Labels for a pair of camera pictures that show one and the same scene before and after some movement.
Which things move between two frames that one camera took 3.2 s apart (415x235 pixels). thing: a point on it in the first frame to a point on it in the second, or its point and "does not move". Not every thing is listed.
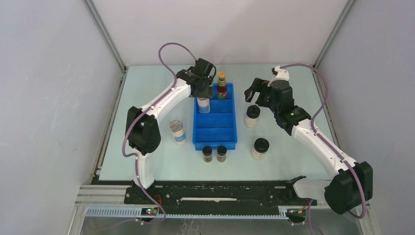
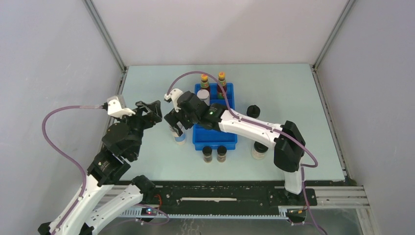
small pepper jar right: x=221 y=151 does not move
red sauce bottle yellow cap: x=221 y=86 does not move
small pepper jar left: x=207 y=151 does not move
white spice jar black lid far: x=253 y=113 does not move
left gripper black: x=208 y=92 to x=154 y=109
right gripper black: x=255 y=87 to x=172 y=119
